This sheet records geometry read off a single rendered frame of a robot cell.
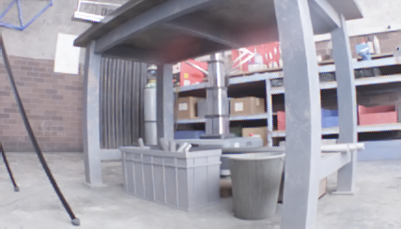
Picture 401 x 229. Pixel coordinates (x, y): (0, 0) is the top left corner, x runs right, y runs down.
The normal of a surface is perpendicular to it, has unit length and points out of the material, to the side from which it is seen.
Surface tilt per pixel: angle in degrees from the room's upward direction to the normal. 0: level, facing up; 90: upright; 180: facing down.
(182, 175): 90
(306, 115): 90
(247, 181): 96
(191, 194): 90
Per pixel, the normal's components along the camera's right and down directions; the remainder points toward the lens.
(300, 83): -0.69, -0.05
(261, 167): -0.03, 0.02
